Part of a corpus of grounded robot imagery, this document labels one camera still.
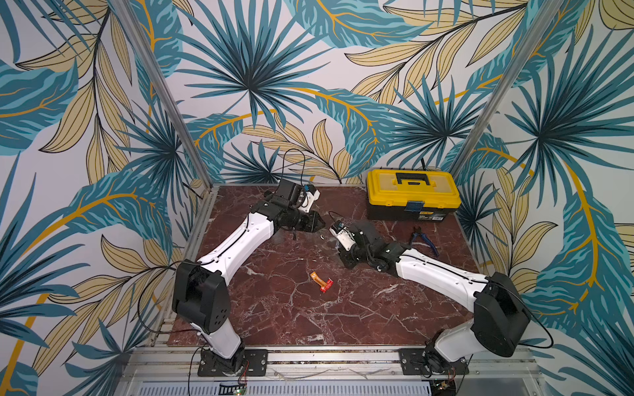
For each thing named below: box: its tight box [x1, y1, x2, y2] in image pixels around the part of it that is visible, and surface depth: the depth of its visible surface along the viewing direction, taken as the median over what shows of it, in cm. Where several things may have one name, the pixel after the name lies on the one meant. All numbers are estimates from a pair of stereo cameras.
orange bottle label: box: [310, 271, 328, 288], surface depth 92 cm
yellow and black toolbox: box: [365, 167, 462, 222], surface depth 99 cm
